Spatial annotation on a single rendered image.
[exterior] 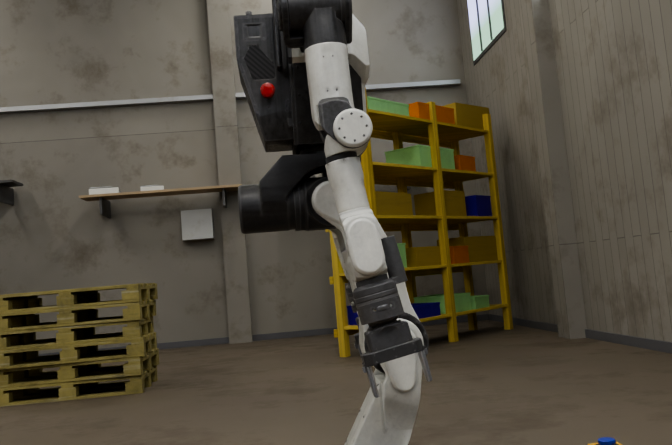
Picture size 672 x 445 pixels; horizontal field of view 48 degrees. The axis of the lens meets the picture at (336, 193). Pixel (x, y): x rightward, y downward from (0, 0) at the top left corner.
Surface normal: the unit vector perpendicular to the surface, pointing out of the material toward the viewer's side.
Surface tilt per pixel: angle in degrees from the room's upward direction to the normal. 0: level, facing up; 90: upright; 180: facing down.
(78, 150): 90
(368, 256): 88
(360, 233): 88
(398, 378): 90
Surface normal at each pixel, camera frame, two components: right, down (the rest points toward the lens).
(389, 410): 0.11, 0.32
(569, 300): 0.07, -0.11
